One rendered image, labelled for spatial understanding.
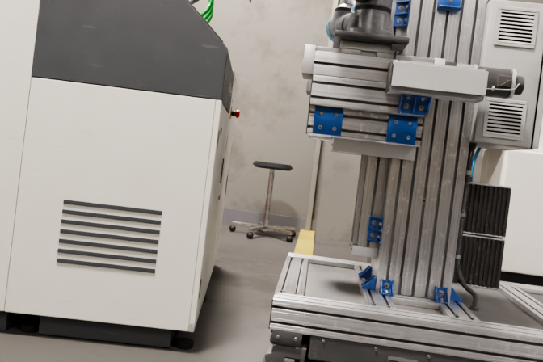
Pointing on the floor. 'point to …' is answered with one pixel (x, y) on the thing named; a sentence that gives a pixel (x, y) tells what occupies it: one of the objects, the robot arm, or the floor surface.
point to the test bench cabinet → (112, 212)
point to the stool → (268, 204)
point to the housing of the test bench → (14, 92)
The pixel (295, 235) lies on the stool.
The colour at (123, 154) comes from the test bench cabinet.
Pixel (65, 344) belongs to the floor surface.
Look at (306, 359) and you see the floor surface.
